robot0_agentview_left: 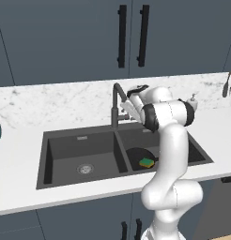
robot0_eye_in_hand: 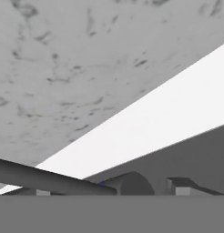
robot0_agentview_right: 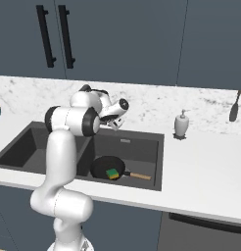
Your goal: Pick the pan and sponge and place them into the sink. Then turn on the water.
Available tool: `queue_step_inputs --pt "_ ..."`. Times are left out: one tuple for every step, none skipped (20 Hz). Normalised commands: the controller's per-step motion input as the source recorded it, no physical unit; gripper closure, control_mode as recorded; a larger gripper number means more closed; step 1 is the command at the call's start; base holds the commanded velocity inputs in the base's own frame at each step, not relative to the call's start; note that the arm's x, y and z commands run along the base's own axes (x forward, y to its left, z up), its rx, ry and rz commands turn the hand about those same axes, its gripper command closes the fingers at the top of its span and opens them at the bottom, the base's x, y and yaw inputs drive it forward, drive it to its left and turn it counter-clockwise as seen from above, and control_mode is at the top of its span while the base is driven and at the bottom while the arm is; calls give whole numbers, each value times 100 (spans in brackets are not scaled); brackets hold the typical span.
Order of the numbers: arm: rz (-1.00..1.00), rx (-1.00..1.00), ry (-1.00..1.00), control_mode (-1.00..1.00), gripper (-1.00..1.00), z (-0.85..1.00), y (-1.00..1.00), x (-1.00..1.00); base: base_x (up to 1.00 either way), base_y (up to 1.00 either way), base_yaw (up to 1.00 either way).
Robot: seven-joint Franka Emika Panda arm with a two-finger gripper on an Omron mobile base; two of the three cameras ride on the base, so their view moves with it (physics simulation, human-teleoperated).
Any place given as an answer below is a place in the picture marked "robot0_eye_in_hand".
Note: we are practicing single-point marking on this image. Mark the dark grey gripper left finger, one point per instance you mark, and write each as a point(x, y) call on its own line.
point(43, 192)

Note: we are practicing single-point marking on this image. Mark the white cupboard front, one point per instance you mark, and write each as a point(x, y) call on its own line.
point(147, 130)

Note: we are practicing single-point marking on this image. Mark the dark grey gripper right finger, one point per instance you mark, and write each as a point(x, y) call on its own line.
point(183, 188)

